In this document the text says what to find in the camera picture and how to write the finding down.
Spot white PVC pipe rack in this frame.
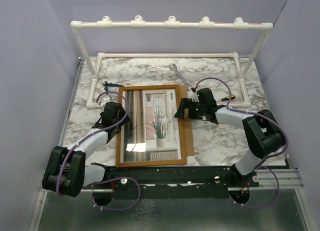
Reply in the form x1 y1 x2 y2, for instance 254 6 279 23
70 15 274 110

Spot aluminium extrusion rail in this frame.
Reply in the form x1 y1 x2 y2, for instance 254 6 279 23
257 169 304 190

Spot plant window photo print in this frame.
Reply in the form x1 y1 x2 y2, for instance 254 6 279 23
120 88 183 163

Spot purple cable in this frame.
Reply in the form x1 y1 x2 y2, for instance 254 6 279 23
193 77 290 210
56 91 142 212

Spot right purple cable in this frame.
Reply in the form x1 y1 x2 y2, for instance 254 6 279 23
193 77 290 210

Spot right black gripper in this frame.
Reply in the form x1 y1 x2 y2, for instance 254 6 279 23
174 97 206 120

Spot yellow black screwdriver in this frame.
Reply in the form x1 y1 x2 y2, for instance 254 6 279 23
218 94 236 102

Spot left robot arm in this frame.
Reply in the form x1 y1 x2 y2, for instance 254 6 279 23
42 102 130 197

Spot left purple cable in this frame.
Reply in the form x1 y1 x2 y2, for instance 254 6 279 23
56 91 142 212

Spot brown wooden picture frame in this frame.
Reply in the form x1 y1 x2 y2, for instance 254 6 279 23
115 84 188 168

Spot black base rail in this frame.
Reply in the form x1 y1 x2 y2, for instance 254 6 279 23
91 166 259 200

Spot silver open-end wrench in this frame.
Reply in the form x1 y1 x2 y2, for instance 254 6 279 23
169 63 195 92

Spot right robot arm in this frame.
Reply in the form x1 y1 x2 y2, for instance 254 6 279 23
174 88 288 187

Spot blue handled pliers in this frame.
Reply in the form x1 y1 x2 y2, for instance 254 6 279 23
103 81 124 92

